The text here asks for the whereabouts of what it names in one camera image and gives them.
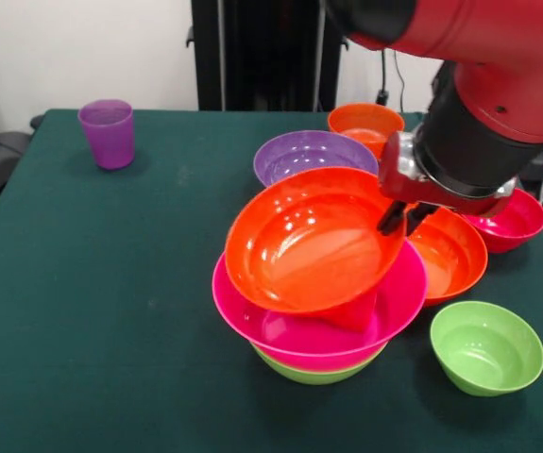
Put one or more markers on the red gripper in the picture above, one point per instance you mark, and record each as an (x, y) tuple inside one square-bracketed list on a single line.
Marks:
[(408, 186)]

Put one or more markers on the large pink bowl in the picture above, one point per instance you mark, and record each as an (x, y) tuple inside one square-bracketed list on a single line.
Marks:
[(394, 302)]

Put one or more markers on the large orange bowl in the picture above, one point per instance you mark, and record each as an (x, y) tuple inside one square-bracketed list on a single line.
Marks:
[(450, 255), (309, 245)]

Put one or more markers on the red cup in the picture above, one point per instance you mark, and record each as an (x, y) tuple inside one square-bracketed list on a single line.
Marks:
[(353, 313)]

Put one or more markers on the large green bowl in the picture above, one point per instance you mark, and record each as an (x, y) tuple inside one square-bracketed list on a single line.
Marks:
[(318, 375)]

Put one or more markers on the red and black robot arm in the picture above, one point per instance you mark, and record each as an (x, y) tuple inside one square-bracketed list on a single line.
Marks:
[(488, 71)]

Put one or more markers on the small orange bowl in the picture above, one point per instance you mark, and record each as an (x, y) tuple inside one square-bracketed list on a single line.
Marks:
[(361, 122)]

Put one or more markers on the small red bowl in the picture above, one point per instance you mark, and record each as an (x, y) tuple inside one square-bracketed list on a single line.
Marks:
[(516, 226)]

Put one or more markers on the purple bowl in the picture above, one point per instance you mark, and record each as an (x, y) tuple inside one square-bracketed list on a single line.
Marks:
[(299, 151)]

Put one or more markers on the small green bowl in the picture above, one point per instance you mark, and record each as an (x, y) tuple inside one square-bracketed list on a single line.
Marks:
[(486, 349)]

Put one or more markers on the dark green tablecloth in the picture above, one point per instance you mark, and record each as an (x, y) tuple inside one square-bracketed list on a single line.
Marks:
[(110, 307)]

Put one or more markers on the purple cup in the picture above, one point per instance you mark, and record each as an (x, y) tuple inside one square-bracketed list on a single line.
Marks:
[(108, 137)]

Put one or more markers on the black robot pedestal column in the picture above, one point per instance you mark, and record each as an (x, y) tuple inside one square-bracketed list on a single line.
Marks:
[(261, 56)]

